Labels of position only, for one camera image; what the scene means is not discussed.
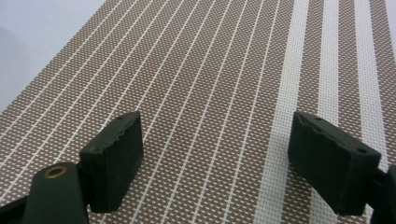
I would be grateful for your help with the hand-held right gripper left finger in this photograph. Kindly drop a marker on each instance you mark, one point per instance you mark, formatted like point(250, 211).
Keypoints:
point(115, 161)

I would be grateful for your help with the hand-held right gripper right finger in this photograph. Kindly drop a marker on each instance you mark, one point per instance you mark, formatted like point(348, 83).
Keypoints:
point(333, 168)

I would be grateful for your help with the brown striped woven placemat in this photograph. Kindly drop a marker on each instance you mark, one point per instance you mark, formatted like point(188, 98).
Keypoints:
point(202, 77)

